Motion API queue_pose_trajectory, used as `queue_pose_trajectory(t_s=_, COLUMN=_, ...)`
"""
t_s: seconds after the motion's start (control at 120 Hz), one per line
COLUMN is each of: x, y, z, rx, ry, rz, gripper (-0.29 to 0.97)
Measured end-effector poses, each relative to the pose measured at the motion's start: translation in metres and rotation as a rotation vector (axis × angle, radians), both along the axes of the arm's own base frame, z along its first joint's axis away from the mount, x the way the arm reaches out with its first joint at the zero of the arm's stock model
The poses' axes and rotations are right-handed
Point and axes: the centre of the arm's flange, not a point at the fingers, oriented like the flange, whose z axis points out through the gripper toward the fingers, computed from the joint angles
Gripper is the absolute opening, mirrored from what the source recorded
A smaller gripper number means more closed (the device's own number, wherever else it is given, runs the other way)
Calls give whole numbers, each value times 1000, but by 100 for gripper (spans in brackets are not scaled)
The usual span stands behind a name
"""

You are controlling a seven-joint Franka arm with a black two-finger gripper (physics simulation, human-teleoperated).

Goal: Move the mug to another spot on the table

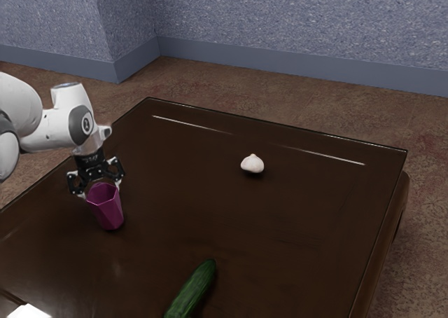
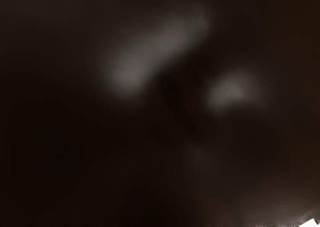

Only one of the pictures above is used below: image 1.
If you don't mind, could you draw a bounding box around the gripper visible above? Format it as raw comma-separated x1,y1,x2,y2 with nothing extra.
66,147,126,198

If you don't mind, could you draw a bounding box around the magenta faceted mug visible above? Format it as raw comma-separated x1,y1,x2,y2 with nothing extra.
86,181,125,232

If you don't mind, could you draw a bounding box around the green cucumber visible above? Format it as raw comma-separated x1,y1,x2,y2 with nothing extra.
163,258,218,318

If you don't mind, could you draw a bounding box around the white garlic bulb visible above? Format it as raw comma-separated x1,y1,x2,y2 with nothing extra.
239,153,265,174

